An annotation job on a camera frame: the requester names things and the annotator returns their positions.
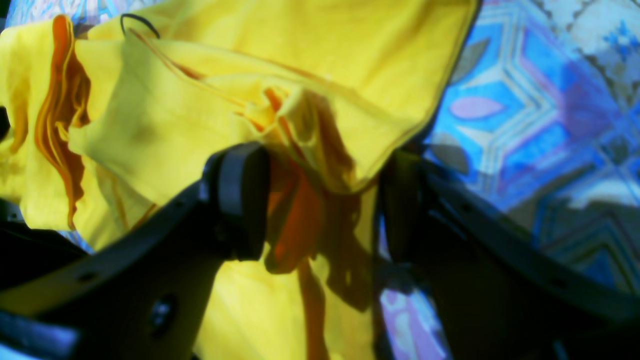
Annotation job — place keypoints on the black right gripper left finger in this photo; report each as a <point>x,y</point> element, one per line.
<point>143,297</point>

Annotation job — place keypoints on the yellow T-shirt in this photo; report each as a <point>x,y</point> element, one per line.
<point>110,125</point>

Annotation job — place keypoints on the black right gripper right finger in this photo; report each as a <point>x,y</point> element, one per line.
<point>496,297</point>

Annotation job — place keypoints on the patterned tablecloth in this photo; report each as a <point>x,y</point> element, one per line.
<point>541,119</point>

